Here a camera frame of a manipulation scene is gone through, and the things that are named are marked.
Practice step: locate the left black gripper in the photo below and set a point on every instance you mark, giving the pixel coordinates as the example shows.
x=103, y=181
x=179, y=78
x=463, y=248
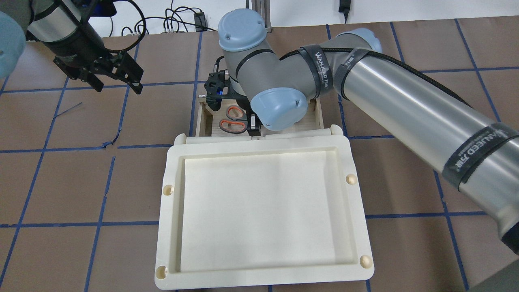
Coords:
x=76, y=43

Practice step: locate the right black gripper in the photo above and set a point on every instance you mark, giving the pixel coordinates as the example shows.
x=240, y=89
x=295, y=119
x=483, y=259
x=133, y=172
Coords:
x=254, y=126

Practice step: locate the grey orange handled scissors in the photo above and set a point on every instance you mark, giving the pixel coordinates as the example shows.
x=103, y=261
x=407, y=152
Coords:
x=236, y=120

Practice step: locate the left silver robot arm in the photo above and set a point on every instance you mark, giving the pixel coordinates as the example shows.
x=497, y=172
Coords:
x=63, y=27

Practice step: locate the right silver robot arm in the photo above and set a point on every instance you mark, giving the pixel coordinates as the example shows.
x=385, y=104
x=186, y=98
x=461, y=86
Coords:
x=476, y=155

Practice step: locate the cream plastic tray organizer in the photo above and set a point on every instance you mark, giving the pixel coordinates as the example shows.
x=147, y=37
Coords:
x=280, y=209

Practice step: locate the black power adapter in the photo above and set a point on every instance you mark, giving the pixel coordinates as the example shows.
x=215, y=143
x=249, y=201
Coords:
x=199, y=20

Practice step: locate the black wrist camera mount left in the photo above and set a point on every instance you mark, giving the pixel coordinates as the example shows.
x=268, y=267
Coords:
x=77, y=62

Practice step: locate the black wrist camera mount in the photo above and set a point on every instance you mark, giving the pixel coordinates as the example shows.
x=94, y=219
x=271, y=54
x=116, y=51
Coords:
x=77, y=62
x=218, y=87

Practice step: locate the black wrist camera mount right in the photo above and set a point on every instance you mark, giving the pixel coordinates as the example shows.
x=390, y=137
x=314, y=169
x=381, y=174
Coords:
x=218, y=87

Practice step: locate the aluminium frame post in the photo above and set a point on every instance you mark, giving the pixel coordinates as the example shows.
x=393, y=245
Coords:
x=263, y=8

